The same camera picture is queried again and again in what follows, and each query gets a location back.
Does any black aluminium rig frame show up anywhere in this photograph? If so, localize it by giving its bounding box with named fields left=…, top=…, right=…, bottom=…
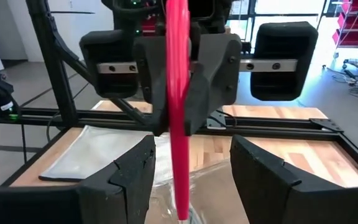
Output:
left=0, top=0, right=358, bottom=188

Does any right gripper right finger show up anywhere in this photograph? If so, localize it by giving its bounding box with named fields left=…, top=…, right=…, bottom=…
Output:
left=230, top=134, right=358, bottom=224

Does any grey mesh zipper pouch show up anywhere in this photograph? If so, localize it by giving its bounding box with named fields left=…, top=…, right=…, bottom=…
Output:
left=38, top=124, right=167, bottom=185

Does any shelf with red bins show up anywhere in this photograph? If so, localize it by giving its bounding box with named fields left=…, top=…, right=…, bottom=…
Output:
left=332, top=0, right=358, bottom=62

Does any red utility knife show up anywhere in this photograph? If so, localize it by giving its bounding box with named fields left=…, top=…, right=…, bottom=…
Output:
left=165, top=0, right=191, bottom=222

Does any taped brown cardboard box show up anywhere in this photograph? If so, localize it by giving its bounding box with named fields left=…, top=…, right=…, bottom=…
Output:
left=144, top=157, right=252, bottom=224

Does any grey metal bracket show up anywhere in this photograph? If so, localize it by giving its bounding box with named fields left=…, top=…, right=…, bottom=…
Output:
left=206, top=111, right=228, bottom=131

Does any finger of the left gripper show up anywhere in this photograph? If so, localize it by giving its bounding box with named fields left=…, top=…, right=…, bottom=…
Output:
left=135, top=35, right=167, bottom=136
left=185, top=33, right=242, bottom=136

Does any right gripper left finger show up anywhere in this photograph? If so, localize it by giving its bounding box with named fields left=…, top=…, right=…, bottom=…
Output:
left=0, top=135, right=157, bottom=224

